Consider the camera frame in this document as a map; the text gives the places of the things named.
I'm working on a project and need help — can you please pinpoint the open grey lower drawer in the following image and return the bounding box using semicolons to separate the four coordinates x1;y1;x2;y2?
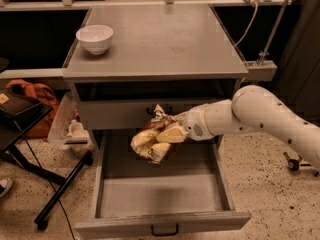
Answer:
75;129;251;240

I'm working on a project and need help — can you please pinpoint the brown chip bag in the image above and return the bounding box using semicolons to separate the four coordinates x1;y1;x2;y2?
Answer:
131;105;180;164

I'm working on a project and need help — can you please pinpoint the metal stand pole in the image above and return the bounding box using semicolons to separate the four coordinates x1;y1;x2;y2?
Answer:
243;0;292;83

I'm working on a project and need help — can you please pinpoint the black floor cable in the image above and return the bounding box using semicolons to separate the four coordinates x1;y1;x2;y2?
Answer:
12;120;78;240

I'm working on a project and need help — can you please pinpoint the clear plastic bag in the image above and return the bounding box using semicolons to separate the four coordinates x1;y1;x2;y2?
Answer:
47;91;94;155

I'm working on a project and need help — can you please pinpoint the grey drawer cabinet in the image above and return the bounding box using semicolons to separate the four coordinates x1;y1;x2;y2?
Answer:
62;2;249;152

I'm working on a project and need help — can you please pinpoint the black wheeled cart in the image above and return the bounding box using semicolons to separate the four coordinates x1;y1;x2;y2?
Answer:
283;152;311;172

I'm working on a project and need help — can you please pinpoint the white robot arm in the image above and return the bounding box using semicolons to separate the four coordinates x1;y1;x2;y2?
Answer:
157;85;320;171

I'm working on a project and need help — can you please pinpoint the orange backpack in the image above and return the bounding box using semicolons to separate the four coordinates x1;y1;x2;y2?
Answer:
6;79;60;139

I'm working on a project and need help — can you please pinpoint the dark grey cabinet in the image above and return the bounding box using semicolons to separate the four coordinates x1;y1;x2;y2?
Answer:
277;0;320;120

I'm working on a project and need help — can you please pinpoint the closed grey upper drawer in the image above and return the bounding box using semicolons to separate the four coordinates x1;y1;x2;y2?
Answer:
76;98;218;130

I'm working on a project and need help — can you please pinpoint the black folding table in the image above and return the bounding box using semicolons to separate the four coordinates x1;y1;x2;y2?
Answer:
0;104;93;231

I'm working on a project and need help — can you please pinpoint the white power cable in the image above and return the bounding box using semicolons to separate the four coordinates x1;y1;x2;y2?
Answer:
233;2;260;48

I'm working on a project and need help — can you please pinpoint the white ceramic bowl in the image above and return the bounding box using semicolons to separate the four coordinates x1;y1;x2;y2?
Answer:
76;25;113;55

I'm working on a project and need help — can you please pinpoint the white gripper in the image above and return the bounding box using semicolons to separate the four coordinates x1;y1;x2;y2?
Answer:
156;104;214;143

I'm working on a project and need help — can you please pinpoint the white sneaker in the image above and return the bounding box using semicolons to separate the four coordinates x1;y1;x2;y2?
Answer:
0;178;13;198

